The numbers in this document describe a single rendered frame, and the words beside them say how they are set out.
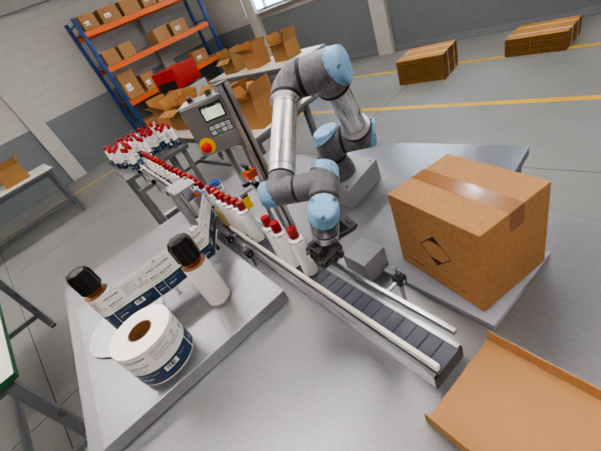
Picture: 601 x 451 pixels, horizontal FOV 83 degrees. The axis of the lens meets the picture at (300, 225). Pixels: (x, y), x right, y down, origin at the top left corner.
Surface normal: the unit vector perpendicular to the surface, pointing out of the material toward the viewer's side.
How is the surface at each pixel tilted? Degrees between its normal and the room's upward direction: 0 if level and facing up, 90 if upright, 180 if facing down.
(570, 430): 0
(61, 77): 90
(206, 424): 0
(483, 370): 0
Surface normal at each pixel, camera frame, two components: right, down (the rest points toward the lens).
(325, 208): -0.11, -0.46
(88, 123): 0.70, 0.19
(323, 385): -0.35, -0.75
